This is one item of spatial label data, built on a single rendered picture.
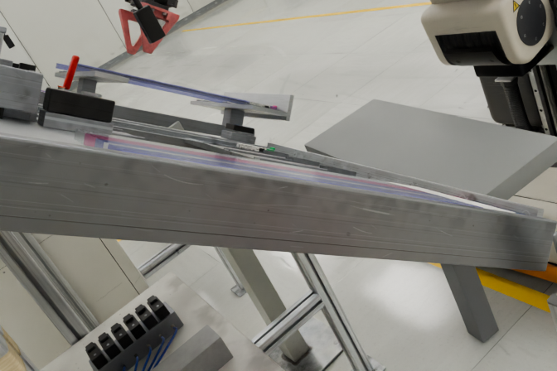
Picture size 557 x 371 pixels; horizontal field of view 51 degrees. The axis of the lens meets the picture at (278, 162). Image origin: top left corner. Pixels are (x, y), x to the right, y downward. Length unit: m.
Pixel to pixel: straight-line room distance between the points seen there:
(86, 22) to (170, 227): 8.31
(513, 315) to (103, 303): 1.27
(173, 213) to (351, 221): 0.17
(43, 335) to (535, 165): 1.55
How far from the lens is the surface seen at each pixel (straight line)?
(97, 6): 8.78
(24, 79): 0.73
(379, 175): 0.96
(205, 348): 0.91
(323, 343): 1.81
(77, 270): 2.00
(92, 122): 0.73
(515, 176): 1.10
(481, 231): 0.66
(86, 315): 2.02
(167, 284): 1.21
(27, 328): 2.04
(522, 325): 1.66
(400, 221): 0.57
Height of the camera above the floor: 1.19
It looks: 23 degrees down
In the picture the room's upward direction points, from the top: 27 degrees counter-clockwise
